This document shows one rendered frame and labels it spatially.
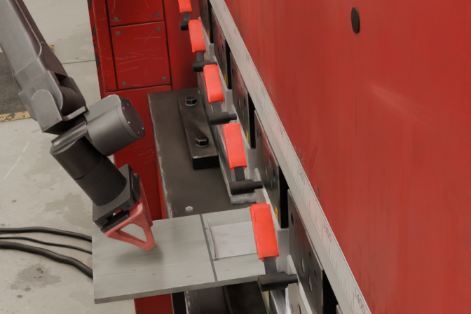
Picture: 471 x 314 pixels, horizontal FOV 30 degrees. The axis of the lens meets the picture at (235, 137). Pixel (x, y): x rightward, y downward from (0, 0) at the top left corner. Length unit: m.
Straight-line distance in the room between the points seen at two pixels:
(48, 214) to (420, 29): 2.97
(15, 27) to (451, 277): 0.92
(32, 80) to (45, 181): 2.37
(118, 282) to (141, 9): 0.92
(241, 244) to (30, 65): 0.40
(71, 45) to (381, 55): 4.43
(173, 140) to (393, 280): 1.34
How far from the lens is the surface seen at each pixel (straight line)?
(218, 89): 1.30
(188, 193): 1.71
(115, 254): 1.34
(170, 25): 2.08
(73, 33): 5.12
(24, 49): 1.28
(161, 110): 2.04
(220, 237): 1.35
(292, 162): 0.90
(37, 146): 3.89
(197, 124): 1.90
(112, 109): 1.20
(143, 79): 2.12
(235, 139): 1.13
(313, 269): 0.86
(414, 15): 0.49
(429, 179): 0.50
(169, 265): 1.30
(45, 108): 1.23
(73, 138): 1.21
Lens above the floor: 1.76
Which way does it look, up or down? 28 degrees down
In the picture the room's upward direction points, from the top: 4 degrees counter-clockwise
